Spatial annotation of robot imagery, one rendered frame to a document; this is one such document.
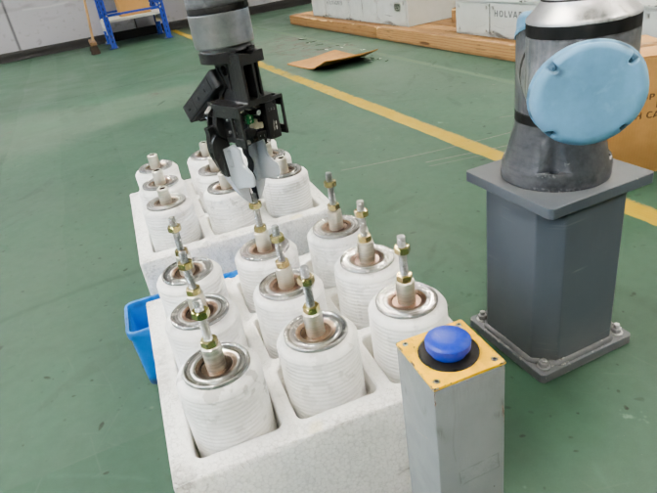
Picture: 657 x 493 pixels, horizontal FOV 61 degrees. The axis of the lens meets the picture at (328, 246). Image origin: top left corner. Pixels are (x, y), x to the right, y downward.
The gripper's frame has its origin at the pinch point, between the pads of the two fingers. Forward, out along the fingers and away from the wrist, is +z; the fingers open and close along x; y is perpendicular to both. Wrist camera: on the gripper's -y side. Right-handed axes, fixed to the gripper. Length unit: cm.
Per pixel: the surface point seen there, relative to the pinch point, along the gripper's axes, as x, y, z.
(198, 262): -8.6, -4.5, 9.1
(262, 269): -3.3, 4.0, 10.2
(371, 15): 274, -232, 21
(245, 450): -22.3, 23.7, 16.5
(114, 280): -5, -61, 34
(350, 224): 12.4, 6.7, 9.2
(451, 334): -8.5, 41.1, 1.6
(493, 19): 229, -105, 17
